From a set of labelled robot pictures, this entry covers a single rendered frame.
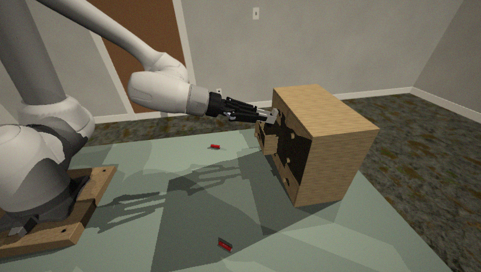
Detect small wooden chest of drawers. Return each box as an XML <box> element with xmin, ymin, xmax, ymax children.
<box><xmin>273</xmin><ymin>84</ymin><xmax>380</xmax><ymax>207</ymax></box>

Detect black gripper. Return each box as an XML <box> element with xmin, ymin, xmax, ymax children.
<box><xmin>206</xmin><ymin>92</ymin><xmax>277</xmax><ymax>124</ymax></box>

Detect black and white eraser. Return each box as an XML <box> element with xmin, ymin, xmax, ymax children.
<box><xmin>266</xmin><ymin>108</ymin><xmax>278</xmax><ymax>128</ymax></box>

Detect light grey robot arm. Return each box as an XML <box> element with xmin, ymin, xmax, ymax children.
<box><xmin>0</xmin><ymin>0</ymin><xmax>210</xmax><ymax>240</ymax></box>

